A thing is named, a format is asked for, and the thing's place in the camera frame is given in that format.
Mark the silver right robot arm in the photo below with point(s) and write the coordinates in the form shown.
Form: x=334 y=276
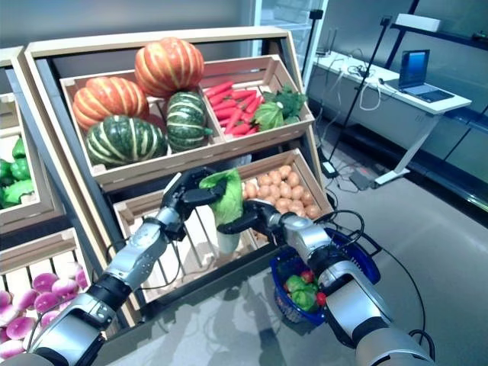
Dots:
x=305 y=236

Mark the black router with antennas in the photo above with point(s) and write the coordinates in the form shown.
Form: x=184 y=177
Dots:
x=322 y=54

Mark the white box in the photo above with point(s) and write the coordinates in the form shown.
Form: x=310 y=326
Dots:
x=417 y=22

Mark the black power adapter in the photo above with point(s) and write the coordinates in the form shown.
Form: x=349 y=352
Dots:
x=330 y=169

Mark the round green lettuce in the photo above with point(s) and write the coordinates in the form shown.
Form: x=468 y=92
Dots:
x=295 y=284

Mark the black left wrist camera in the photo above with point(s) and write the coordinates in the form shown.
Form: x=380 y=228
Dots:
x=176 y=230

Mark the wooden vegetable display shelf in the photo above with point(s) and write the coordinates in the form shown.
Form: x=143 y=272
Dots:
x=152 y=42
x=9 y=53

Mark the black metal rack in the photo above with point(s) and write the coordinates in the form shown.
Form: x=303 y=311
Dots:
x=457 y=40

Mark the grey floor box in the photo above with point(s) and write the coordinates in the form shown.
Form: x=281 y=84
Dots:
x=360 y=180

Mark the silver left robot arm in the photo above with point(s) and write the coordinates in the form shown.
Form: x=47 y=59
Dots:
x=141 y=244

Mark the dark green striped pumpkin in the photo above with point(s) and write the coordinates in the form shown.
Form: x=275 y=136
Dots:
x=187 y=122
x=126 y=141

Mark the red tomato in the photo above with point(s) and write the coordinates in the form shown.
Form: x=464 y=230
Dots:
x=321 y=299

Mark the orange striped pumpkin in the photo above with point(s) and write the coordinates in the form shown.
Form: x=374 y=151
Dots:
x=169 y=66
x=108 y=101

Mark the green bell pepper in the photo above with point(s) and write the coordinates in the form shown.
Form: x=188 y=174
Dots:
x=18 y=190
x=5 y=169
x=21 y=169
x=19 y=148

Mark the red carrot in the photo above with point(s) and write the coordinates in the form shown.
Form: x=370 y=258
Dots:
x=218 y=88
x=225 y=113
x=225 y=103
x=244 y=93
x=254 y=103
x=233 y=119
x=240 y=129

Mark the brown potato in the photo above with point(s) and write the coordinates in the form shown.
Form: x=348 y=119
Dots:
x=293 y=178
x=285 y=171
x=249 y=189
x=312 y=211
x=264 y=191
x=265 y=179

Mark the red apple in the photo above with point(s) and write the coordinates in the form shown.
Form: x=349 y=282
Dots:
x=307 y=276

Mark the light green lettuce head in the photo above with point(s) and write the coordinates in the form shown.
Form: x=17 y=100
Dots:
x=268 y=116

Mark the open laptop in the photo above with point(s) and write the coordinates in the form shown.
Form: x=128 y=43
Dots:
x=415 y=66

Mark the blue plastic shopping basket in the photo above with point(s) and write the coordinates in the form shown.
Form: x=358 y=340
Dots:
x=368 y=267

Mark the black tripod stand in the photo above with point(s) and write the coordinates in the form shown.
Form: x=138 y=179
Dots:
x=358 y=91

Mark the black stand with camera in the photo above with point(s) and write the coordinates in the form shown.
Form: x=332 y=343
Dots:
x=316 y=14

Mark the large wooden slat crate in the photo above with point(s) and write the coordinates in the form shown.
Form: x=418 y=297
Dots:
x=160 y=167

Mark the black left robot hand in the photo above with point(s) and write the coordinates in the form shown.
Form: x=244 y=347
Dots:
x=187 y=194

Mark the dark green leafy vegetable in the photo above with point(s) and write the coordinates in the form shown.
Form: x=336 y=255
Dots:
x=291 y=101

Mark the napa cabbage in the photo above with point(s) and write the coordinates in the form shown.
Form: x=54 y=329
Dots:
x=228 y=202
x=305 y=300

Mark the white glass cabinet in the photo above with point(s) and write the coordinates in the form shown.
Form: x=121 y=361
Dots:
x=286 y=15

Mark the purple white turnip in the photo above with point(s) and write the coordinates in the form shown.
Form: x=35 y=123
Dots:
x=46 y=302
x=65 y=286
x=72 y=269
x=45 y=282
x=24 y=299
x=4 y=297

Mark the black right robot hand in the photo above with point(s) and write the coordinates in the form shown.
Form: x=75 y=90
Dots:
x=263 y=217

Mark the white desk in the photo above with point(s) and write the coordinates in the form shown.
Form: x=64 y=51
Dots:
x=414 y=148

